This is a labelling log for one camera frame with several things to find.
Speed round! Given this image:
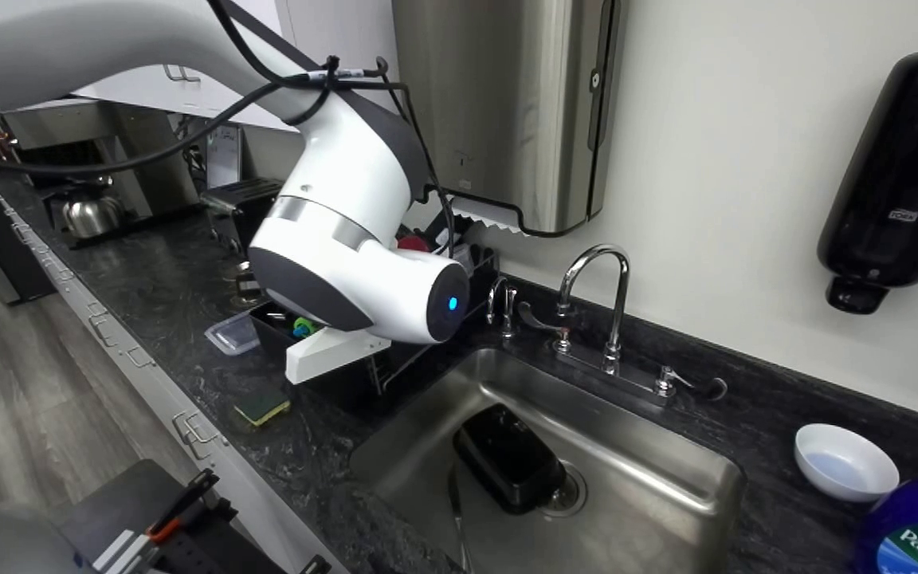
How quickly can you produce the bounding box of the stainless steel sink basin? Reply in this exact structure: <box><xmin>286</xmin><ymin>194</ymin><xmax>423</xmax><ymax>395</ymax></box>
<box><xmin>352</xmin><ymin>348</ymin><xmax>744</xmax><ymax>574</ymax></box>

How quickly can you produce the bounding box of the black wall soap dispenser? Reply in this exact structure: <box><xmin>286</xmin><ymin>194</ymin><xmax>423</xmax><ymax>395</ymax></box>
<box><xmin>820</xmin><ymin>56</ymin><xmax>918</xmax><ymax>315</ymax></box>

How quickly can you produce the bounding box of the black dish rack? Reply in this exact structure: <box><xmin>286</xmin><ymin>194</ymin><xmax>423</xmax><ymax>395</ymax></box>
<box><xmin>248</xmin><ymin>228</ymin><xmax>472</xmax><ymax>413</ymax></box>

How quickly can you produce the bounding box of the white small bowl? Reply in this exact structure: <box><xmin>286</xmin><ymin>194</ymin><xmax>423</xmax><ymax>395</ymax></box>
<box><xmin>792</xmin><ymin>424</ymin><xmax>899</xmax><ymax>503</ymax></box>

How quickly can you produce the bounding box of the steel paper towel dispenser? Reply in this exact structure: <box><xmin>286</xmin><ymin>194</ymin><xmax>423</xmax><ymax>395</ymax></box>
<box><xmin>391</xmin><ymin>0</ymin><xmax>622</xmax><ymax>235</ymax></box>

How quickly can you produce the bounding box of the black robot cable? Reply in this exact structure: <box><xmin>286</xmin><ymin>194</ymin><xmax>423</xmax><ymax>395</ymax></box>
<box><xmin>0</xmin><ymin>0</ymin><xmax>462</xmax><ymax>260</ymax></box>

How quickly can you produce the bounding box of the clear plastic container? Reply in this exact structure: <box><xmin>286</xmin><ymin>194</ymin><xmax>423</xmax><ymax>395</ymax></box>
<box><xmin>208</xmin><ymin>313</ymin><xmax>258</xmax><ymax>356</ymax></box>

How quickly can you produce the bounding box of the black tray with pens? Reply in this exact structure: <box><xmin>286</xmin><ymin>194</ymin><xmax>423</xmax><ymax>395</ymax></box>
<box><xmin>59</xmin><ymin>460</ymin><xmax>285</xmax><ymax>574</ymax></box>

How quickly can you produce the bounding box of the black container in sink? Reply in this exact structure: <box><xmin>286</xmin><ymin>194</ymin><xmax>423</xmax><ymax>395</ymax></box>
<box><xmin>452</xmin><ymin>404</ymin><xmax>563</xmax><ymax>513</ymax></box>

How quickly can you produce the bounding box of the steel kettle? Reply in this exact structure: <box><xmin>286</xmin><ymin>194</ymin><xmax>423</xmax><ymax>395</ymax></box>
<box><xmin>44</xmin><ymin>183</ymin><xmax>122</xmax><ymax>244</ymax></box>

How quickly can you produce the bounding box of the silver coffee machine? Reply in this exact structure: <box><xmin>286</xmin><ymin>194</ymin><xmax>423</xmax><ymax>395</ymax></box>
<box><xmin>0</xmin><ymin>99</ymin><xmax>199</xmax><ymax>224</ymax></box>

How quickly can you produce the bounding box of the red bowl in rack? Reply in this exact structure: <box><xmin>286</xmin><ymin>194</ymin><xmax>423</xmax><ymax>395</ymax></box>
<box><xmin>397</xmin><ymin>233</ymin><xmax>433</xmax><ymax>252</ymax></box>

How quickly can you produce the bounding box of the chrome sink faucet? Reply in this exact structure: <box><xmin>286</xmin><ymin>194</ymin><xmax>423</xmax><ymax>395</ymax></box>
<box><xmin>483</xmin><ymin>245</ymin><xmax>729</xmax><ymax>413</ymax></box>

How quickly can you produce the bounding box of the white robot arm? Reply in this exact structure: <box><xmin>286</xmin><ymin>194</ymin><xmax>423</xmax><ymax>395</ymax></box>
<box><xmin>0</xmin><ymin>0</ymin><xmax>468</xmax><ymax>346</ymax></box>

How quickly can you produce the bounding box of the yellow green sponge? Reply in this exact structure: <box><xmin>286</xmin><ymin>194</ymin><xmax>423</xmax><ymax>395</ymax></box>
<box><xmin>234</xmin><ymin>390</ymin><xmax>290</xmax><ymax>429</ymax></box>

